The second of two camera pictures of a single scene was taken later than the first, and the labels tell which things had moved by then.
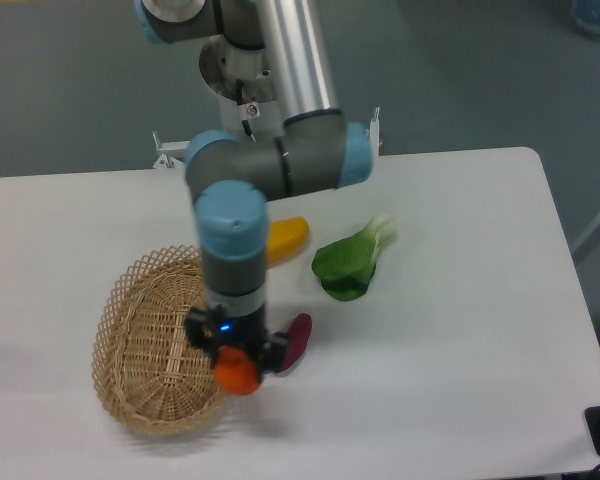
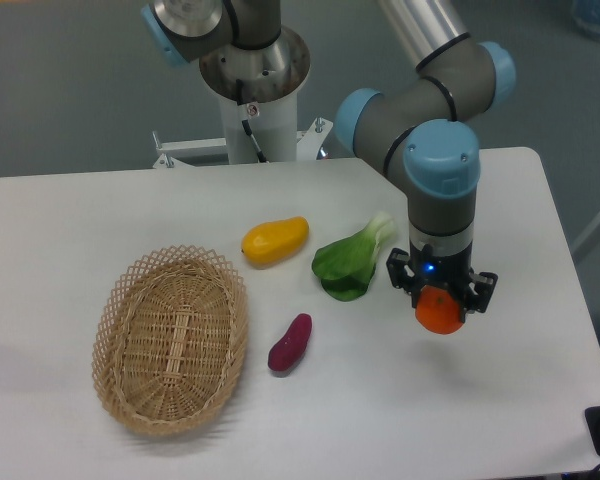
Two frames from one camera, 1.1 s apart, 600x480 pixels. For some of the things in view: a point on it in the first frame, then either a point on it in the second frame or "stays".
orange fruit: (235, 372) to (438, 311)
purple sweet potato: (299, 332) stays
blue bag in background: (598, 17) stays
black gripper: (208, 329) to (427, 268)
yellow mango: (285, 236) stays
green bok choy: (345, 267) stays
